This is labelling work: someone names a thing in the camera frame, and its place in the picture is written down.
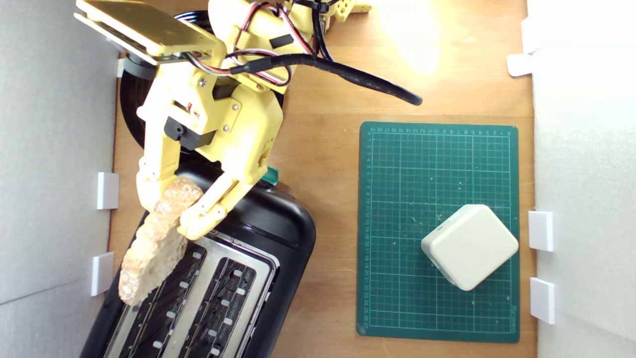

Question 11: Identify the white block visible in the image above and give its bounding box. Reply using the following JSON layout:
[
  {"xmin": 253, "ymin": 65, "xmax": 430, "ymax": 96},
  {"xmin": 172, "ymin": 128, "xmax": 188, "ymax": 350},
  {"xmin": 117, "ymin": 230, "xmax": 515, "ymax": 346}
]
[{"xmin": 421, "ymin": 204, "xmax": 519, "ymax": 291}]

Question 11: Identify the green cutting mat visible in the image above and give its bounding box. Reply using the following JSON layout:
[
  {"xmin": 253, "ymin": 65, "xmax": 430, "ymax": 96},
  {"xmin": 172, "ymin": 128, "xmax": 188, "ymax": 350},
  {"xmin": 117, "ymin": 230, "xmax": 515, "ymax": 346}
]
[{"xmin": 356, "ymin": 121, "xmax": 520, "ymax": 344}]

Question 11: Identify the yellow wrist camera box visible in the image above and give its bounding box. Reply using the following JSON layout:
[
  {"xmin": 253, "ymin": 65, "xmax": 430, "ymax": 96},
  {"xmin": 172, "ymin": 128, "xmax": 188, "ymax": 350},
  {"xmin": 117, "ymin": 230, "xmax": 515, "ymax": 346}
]
[{"xmin": 74, "ymin": 0, "xmax": 227, "ymax": 80}]

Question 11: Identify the black plate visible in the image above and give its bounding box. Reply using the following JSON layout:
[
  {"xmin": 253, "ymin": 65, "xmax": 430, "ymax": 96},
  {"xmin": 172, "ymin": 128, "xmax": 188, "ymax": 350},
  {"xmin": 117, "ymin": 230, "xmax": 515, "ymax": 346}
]
[{"xmin": 119, "ymin": 11, "xmax": 285, "ymax": 150}]

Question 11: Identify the black two-slot toaster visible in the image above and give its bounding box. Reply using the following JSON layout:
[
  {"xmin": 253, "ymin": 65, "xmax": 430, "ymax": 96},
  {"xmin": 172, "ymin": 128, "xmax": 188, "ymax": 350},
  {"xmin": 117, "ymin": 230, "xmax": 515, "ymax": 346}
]
[{"xmin": 79, "ymin": 159, "xmax": 317, "ymax": 358}]

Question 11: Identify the brown bread slice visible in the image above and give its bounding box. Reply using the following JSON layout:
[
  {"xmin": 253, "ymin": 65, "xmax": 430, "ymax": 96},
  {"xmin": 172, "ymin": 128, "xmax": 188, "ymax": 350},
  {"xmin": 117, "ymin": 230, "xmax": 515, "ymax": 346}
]
[{"xmin": 118, "ymin": 177, "xmax": 204, "ymax": 306}]

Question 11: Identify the black cable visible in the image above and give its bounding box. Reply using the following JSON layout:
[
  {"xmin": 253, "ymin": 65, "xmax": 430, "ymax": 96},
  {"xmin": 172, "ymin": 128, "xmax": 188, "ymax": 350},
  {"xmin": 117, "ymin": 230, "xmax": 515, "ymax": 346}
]
[{"xmin": 229, "ymin": 0, "xmax": 423, "ymax": 106}]

